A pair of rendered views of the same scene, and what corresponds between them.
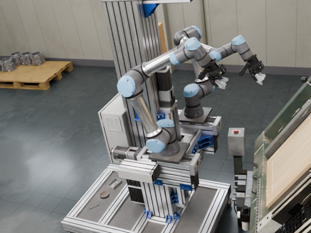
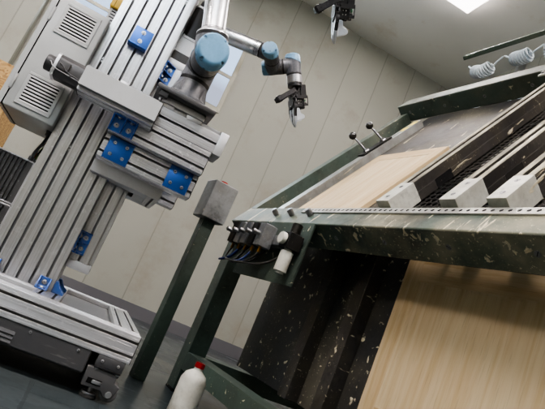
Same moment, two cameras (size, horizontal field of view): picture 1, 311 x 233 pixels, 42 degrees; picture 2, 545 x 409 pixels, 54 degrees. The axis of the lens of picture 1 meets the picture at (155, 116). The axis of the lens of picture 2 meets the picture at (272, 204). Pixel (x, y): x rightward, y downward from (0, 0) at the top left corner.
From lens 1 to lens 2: 2.46 m
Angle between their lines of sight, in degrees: 60
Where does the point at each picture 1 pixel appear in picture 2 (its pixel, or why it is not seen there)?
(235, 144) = (221, 197)
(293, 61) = (122, 289)
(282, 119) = (287, 195)
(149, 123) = (225, 13)
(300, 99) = (316, 177)
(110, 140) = (40, 52)
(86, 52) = not seen: outside the picture
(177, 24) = not seen: outside the picture
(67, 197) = not seen: outside the picture
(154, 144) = (218, 44)
